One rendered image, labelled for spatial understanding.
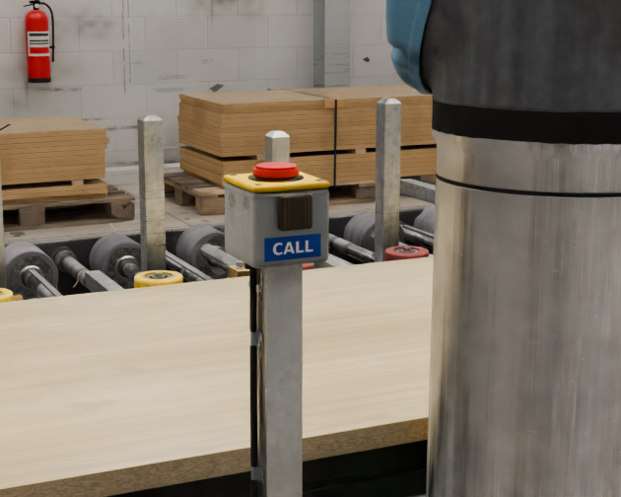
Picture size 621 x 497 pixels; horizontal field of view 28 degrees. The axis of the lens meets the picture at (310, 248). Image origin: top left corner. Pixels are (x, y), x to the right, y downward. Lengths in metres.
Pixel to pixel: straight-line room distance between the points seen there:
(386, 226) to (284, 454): 1.30
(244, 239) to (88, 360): 0.63
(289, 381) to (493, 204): 0.58
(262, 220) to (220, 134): 6.35
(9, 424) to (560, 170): 0.99
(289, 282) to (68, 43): 7.37
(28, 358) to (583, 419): 1.19
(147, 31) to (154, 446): 7.28
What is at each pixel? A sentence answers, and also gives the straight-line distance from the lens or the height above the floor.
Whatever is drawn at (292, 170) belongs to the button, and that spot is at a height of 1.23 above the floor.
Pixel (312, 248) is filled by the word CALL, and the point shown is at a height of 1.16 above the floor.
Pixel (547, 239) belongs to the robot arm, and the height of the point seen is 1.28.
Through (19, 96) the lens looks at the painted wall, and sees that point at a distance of 8.35.
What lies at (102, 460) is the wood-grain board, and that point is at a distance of 1.31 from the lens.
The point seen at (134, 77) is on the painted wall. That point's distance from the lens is 8.53.
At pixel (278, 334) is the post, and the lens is 1.07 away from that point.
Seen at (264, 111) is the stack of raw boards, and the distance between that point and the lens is 7.46.
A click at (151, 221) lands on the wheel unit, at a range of 2.17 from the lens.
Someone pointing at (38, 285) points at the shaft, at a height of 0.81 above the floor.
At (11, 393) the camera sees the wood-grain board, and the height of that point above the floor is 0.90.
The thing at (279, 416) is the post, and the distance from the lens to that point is 1.09.
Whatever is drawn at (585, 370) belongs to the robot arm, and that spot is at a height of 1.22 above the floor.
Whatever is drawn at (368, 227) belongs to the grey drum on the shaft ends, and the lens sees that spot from 2.78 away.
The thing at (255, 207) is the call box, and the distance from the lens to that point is 1.02.
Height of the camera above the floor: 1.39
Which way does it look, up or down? 12 degrees down
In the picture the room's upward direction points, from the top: straight up
